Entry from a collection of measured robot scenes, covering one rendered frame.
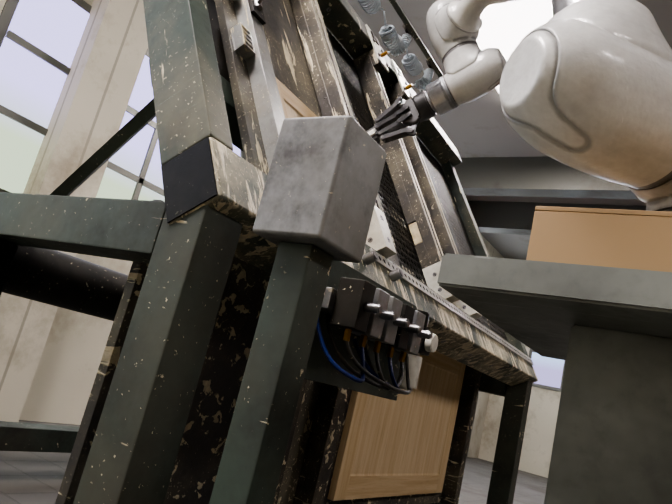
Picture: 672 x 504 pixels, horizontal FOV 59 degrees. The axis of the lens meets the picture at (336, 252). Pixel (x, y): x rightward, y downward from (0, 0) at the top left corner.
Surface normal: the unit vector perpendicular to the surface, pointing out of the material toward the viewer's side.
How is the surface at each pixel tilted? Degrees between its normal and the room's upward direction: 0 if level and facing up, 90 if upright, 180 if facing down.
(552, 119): 149
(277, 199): 90
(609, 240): 90
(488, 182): 90
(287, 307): 90
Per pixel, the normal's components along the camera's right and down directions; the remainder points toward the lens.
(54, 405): 0.82, 0.07
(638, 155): -0.04, 0.77
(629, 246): -0.52, -0.31
